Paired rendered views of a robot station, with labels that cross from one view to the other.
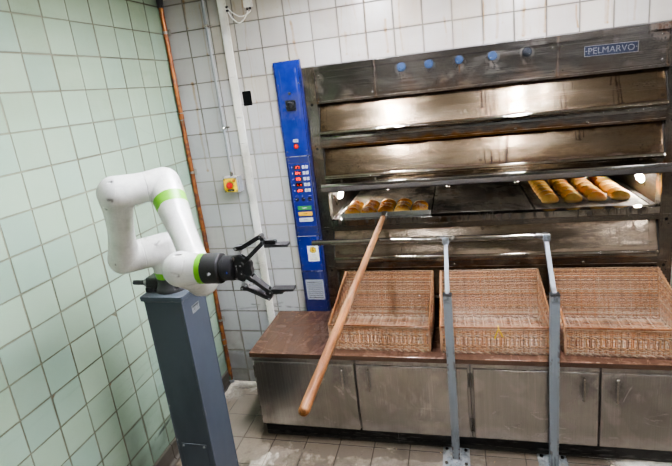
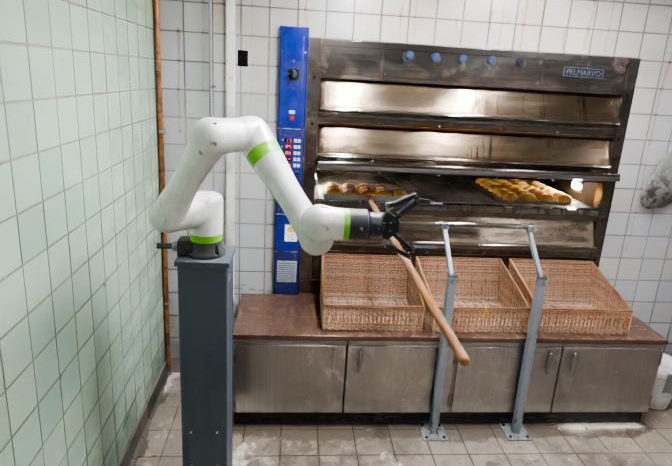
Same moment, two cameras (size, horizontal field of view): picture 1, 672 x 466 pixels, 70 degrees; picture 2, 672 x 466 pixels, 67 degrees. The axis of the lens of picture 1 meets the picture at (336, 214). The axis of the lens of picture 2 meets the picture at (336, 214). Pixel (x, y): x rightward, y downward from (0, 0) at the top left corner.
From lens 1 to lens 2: 0.94 m
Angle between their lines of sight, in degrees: 20
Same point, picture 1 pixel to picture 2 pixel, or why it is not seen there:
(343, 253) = not seen: hidden behind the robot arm
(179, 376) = (203, 353)
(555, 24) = (546, 43)
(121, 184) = (225, 127)
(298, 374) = (285, 357)
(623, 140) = (581, 151)
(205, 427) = (223, 410)
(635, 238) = (577, 236)
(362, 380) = (353, 361)
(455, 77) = (456, 74)
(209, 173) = (181, 135)
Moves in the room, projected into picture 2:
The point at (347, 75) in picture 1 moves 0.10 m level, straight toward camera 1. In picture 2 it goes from (355, 53) to (361, 53)
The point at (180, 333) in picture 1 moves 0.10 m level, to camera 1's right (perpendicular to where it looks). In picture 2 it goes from (216, 304) to (242, 301)
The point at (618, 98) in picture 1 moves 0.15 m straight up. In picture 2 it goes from (583, 115) to (588, 89)
